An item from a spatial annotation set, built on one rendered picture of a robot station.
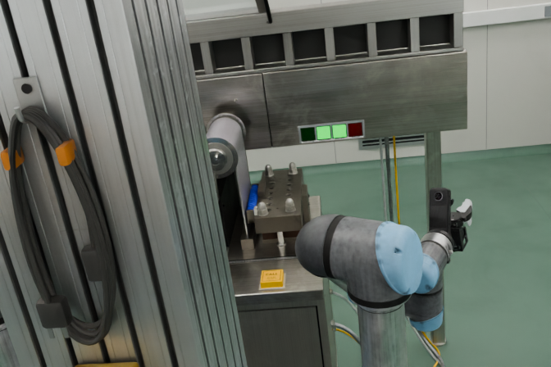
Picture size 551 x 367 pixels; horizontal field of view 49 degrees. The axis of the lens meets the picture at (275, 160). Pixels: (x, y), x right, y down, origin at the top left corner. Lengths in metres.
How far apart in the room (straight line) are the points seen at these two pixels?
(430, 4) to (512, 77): 2.71
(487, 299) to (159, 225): 2.80
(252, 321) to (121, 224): 1.32
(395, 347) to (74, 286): 0.61
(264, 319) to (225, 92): 0.85
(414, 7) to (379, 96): 0.34
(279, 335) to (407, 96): 0.98
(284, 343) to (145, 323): 1.29
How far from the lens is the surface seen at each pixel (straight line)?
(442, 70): 2.30
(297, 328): 2.03
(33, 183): 0.76
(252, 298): 1.93
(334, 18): 2.22
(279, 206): 2.13
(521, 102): 4.99
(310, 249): 1.08
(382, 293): 1.07
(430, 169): 2.61
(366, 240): 1.04
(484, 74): 4.84
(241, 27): 2.24
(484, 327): 3.22
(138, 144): 0.69
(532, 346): 3.15
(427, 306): 1.42
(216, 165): 2.02
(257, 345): 2.08
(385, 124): 2.33
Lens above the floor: 1.98
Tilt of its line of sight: 22 degrees down
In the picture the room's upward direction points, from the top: 8 degrees counter-clockwise
